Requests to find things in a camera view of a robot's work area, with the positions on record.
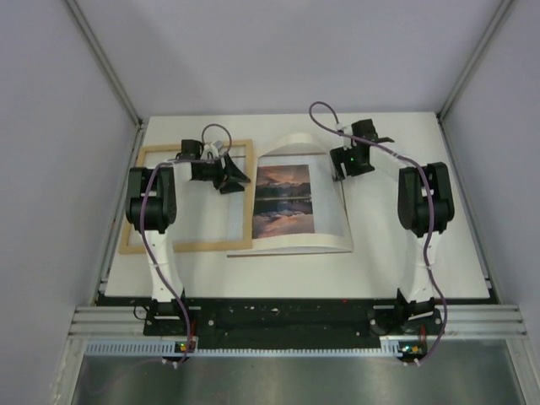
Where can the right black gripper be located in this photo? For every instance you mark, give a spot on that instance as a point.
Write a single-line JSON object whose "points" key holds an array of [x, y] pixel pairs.
{"points": [[338, 157]]}

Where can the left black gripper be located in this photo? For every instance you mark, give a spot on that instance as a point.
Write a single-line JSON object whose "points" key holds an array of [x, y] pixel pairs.
{"points": [[228, 186]]}

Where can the orange sky photo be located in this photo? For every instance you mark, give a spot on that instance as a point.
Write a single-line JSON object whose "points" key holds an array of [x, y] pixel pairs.
{"points": [[282, 201]]}

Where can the light wooden picture frame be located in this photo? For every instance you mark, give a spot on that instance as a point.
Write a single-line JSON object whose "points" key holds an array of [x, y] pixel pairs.
{"points": [[206, 219]]}

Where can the brown fibreboard backing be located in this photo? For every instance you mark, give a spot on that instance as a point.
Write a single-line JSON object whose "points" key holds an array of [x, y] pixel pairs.
{"points": [[288, 251]]}

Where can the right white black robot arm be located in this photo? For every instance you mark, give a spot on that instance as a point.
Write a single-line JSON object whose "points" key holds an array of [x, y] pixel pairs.
{"points": [[425, 207]]}

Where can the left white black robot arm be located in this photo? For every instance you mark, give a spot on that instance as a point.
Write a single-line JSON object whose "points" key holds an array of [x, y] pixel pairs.
{"points": [[151, 207]]}

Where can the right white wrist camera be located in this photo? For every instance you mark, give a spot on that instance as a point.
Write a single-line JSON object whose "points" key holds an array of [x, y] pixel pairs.
{"points": [[344, 132]]}

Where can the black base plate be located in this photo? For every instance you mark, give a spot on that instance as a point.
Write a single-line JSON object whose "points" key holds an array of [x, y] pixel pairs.
{"points": [[284, 324]]}

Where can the left aluminium corner post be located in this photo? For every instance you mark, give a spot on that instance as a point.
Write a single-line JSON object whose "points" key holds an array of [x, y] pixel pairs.
{"points": [[102, 60]]}

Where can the aluminium corner post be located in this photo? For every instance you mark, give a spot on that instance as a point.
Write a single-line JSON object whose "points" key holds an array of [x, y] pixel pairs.
{"points": [[495, 24], [102, 60]]}

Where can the grey slotted cable duct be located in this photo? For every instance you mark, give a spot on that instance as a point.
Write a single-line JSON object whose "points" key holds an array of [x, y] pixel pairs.
{"points": [[174, 348]]}

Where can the aluminium front rail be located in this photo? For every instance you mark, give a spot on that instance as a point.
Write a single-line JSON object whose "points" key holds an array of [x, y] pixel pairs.
{"points": [[463, 322]]}

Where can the right aluminium corner post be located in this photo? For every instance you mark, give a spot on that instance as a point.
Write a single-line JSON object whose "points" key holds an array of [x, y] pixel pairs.
{"points": [[495, 24]]}

